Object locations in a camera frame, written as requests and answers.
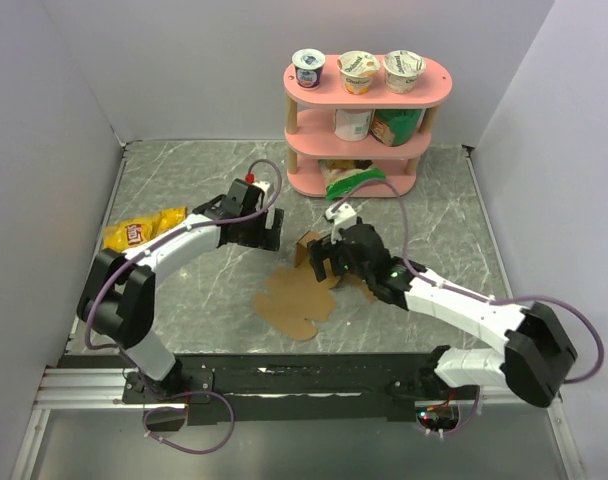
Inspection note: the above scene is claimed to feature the green white snack bag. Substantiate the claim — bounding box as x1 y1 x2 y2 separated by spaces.
318 159 386 200

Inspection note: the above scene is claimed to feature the aluminium frame rail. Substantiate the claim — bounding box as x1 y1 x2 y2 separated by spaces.
8 367 150 480

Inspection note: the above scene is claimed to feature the green snack canister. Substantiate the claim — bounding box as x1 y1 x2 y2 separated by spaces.
370 109 423 147

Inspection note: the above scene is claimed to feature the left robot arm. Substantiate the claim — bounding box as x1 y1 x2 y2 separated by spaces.
77 174 284 402

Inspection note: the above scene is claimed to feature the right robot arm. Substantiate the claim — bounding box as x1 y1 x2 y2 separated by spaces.
306 223 577 408

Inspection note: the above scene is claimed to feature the white paper cup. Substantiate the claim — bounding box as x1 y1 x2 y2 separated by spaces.
333 109 374 142

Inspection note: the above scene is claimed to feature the orange Chobani yogurt cup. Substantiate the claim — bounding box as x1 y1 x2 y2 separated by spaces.
337 51 381 95

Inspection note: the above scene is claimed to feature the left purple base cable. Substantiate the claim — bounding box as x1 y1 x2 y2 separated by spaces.
142 389 235 456

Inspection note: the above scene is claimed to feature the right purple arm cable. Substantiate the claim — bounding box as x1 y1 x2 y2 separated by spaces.
333 178 605 385

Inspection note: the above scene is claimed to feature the blue yogurt cup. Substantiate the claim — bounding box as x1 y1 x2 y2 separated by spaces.
292 48 326 90

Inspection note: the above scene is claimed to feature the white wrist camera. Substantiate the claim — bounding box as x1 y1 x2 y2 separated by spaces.
245 173 275 198
324 202 357 244

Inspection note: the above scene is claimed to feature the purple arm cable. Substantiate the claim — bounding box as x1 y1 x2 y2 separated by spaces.
333 178 605 385
83 158 284 351

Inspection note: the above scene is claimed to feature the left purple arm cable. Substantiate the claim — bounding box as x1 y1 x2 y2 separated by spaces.
83 158 284 351

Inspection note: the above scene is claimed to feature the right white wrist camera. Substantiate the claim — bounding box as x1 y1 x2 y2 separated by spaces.
324 202 357 244

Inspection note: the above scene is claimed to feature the pink three-tier shelf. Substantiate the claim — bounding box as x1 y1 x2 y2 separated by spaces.
283 54 453 198

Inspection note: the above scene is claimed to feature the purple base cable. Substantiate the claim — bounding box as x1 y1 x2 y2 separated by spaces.
142 389 235 456
423 387 485 442

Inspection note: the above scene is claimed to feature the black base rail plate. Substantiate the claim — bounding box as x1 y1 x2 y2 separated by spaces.
122 353 477 426

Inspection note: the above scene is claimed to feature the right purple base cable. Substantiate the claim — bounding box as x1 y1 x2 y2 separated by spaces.
423 387 485 442

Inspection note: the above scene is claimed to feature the yellow Lays chip bag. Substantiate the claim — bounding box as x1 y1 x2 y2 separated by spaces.
102 206 187 252

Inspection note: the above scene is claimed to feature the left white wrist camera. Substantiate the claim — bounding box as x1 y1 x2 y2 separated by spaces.
245 173 275 198

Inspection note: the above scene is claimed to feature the white Chobani yogurt cup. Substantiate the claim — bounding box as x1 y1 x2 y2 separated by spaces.
383 50 426 94

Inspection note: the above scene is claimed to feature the brown cardboard paper box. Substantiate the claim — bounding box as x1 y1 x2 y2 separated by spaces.
253 231 375 342

